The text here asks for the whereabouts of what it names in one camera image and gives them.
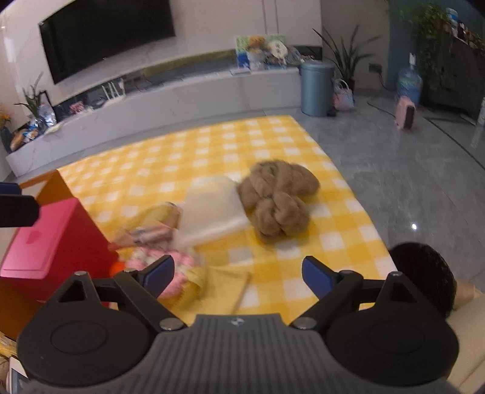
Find yellow checkered mat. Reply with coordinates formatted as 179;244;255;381
57;115;398;315

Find white marble tv console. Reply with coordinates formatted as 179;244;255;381
5;64;304;179

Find yellow cloth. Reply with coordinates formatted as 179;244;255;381
174;265;253;315

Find orange cardboard box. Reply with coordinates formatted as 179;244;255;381
17;170;78;207

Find blue-grey pedal trash can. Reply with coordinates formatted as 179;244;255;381
299;61;336;117

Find black power cable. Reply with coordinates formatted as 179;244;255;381
366;68;398;114

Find brown twisted towel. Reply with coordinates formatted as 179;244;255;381
237;159;321;239

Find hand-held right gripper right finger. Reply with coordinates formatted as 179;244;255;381
290;255;425;329

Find green plant in glass vase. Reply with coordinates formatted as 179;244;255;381
15;74;48;125

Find red box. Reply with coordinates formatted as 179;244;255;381
0;198;122;338

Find blue water jug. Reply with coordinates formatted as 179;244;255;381
396;53;423;105

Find black waste bin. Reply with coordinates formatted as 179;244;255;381
390;242;457;319

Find potted snake plant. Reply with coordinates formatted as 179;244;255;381
313;25;381;92

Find trailing green plant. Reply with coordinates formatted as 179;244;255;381
394;0;451;92

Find cream fabric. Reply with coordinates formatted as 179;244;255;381
447;292;485;394

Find pink space heater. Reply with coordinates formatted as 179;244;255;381
394;96;416;131

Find dark grey cabinet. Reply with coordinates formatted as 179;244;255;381
428;30;485;118

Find white wifi router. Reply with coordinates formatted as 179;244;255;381
100;78;127;105

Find pink knitted cloth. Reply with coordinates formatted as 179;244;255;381
125;248;196;300

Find white round hand fan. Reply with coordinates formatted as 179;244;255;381
267;40;286;65

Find beige slipper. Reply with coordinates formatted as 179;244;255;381
457;284;483;308

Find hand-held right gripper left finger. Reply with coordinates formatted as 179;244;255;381
57;255;188;330

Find pastel woven basket bag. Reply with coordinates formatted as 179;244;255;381
333;79;355;111

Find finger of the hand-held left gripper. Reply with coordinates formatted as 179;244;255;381
0;182;40;229

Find black wall television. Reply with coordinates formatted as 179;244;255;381
39;0;176;85

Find dried flowers in dark vase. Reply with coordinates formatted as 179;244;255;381
0;110;14;154

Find row of small bottles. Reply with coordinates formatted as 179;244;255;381
445;8;485;42

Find snack bags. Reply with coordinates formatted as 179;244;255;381
9;127;40;150

